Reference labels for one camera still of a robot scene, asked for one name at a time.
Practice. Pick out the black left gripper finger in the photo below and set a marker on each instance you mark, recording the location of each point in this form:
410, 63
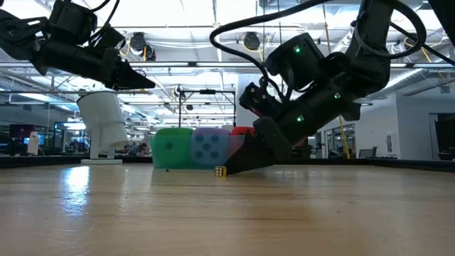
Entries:
124, 76

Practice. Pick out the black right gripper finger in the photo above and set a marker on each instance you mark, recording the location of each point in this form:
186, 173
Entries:
263, 149

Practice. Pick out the red foam die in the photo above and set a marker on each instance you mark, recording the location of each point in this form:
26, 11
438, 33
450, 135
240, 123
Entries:
241, 131

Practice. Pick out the small yellow die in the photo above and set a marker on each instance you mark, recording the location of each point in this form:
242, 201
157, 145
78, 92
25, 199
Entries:
220, 171

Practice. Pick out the purple foam die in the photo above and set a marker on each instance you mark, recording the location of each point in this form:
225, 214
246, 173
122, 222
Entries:
209, 132

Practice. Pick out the green foam die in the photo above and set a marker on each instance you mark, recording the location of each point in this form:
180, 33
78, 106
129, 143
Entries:
177, 156

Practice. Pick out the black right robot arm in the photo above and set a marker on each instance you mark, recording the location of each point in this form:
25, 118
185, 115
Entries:
369, 64

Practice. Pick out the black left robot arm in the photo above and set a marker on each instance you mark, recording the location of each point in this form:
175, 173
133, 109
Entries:
14, 32

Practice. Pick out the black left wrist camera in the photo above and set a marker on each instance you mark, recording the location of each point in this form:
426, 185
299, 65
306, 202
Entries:
71, 21

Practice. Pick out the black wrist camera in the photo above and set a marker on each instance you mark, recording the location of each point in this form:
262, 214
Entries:
71, 21
295, 64

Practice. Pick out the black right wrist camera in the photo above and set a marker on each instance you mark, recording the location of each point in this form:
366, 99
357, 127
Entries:
295, 64

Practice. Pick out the white cylindrical camera on stand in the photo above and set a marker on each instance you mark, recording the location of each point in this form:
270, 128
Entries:
103, 121

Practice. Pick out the black background gantry frame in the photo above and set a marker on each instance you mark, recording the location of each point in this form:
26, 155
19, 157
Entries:
179, 106

